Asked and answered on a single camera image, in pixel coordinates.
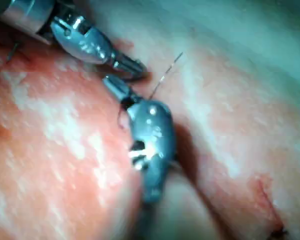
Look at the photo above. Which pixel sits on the left arm needle driver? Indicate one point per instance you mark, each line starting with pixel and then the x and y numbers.
pixel 87 42

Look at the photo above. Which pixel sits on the black stitching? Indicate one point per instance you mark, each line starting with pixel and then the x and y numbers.
pixel 13 52

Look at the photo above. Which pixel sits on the right arm needle driver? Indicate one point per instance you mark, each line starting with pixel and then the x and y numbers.
pixel 152 135

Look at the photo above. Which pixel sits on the curved steel needle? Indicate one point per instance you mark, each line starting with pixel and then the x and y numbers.
pixel 165 73

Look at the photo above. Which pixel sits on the dark left arm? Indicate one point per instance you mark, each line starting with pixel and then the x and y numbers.
pixel 20 20

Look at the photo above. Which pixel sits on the left arm needle driver jaw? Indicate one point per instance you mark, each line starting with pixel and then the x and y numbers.
pixel 128 62
pixel 136 76

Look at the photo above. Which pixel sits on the tissue pad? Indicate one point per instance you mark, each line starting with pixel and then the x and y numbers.
pixel 60 155

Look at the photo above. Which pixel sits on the right arm needle driver jaw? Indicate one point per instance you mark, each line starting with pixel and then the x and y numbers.
pixel 118 87

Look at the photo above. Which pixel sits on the dark right arm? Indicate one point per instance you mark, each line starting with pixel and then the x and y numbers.
pixel 187 215

